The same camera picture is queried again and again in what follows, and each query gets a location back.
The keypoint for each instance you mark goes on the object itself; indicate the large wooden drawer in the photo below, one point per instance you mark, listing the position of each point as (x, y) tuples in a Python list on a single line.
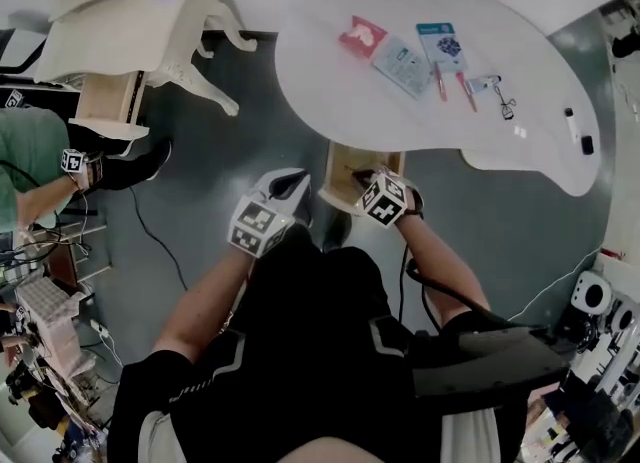
[(340, 183)]

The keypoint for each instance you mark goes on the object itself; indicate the person's left forearm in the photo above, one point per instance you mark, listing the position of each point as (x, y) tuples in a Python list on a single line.
[(200, 306)]

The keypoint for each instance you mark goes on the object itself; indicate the white round-lens device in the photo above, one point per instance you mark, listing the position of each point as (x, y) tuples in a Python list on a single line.
[(625, 315), (592, 292)]

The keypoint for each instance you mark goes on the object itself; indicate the white stick with black cap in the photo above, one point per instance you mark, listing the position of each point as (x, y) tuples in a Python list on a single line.
[(572, 126)]

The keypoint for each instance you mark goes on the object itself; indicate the blue and white card packet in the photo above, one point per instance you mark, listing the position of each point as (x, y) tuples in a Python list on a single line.
[(442, 46)]

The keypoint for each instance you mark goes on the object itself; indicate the white curved desk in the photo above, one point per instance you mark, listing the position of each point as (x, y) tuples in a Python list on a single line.
[(350, 101)]

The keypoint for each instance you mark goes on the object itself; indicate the ornate cream vanity table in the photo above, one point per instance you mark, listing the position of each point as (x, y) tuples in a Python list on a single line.
[(125, 36)]

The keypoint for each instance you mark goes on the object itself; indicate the light blue packet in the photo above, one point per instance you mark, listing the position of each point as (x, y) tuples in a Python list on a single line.
[(402, 68)]

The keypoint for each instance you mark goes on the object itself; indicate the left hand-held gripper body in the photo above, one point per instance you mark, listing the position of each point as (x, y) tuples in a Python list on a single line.
[(257, 226)]

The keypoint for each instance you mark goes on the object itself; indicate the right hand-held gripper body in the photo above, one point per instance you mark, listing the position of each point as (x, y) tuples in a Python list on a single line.
[(382, 201)]

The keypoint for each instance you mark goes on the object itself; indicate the white power strip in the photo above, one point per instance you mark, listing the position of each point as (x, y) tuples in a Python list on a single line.
[(100, 328)]

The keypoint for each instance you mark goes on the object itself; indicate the red packet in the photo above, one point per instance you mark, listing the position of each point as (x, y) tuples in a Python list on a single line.
[(362, 37)]

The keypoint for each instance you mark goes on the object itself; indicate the person's torso in black shirt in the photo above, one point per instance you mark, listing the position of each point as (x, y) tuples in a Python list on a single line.
[(310, 351)]

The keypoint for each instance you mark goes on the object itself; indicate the white ridged box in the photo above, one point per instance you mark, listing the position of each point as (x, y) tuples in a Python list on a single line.
[(47, 321)]

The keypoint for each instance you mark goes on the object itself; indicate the eyelash curler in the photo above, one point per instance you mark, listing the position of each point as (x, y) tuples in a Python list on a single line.
[(506, 110)]

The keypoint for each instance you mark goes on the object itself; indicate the person's right forearm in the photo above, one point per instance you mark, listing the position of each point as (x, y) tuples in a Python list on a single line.
[(445, 271)]

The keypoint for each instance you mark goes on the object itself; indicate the black waist pack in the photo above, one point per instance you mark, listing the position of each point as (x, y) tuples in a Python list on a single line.
[(490, 361)]

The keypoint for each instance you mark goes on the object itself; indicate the small black box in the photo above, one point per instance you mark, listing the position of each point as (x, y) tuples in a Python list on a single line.
[(587, 144)]

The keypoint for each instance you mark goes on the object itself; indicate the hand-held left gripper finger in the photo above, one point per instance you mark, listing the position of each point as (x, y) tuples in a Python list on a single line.
[(265, 186), (300, 203)]

